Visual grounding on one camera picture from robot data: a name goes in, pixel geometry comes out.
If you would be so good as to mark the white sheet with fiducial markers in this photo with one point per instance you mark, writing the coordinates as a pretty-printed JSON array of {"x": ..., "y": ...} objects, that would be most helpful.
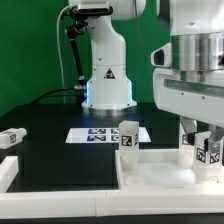
[{"x": 92, "y": 135}]

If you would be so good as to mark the white left obstacle bar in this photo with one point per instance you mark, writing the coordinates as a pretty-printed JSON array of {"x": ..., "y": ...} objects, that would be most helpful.
[{"x": 8, "y": 171}]

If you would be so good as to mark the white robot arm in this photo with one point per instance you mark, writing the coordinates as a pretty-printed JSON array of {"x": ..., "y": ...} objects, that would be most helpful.
[{"x": 189, "y": 75}]

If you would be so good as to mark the white obstacle bar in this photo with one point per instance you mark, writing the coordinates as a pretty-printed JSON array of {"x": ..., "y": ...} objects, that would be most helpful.
[
  {"x": 205, "y": 199},
  {"x": 8, "y": 171}
]

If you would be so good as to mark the camera on robot top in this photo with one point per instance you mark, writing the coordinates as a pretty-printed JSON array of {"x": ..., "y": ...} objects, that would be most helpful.
[{"x": 91, "y": 7}]

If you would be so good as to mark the white front obstacle bar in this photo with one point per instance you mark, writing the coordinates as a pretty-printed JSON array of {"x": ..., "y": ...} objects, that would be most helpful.
[{"x": 205, "y": 199}]

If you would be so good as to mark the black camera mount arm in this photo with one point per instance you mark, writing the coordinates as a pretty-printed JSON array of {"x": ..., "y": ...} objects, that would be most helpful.
[{"x": 72, "y": 34}]

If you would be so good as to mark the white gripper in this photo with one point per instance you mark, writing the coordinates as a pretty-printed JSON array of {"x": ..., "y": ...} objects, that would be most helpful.
[{"x": 200, "y": 101}]

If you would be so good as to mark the white square table top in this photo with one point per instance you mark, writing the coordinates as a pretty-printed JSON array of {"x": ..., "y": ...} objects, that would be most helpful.
[{"x": 158, "y": 169}]

